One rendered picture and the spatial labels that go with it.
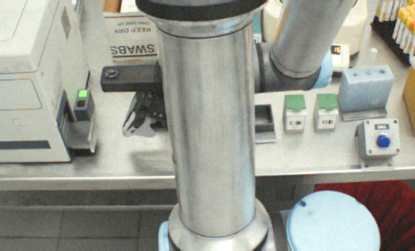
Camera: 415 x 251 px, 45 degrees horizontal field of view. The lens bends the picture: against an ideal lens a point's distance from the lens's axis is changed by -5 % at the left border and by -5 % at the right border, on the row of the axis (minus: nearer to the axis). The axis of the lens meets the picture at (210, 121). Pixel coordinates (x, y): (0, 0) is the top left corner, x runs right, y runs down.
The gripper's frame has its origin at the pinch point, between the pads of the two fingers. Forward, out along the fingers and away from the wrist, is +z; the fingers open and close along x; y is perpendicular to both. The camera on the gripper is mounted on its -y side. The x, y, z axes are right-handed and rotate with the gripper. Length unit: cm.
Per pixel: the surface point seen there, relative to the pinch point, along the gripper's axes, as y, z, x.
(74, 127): -8.9, 5.8, 1.6
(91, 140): -5.4, 2.8, -2.7
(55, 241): 8, 102, 25
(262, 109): 25.0, -12.0, 6.3
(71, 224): 12, 99, 32
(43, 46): -20.4, -12.9, 1.4
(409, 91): 52, -29, 9
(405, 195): 88, 7, 14
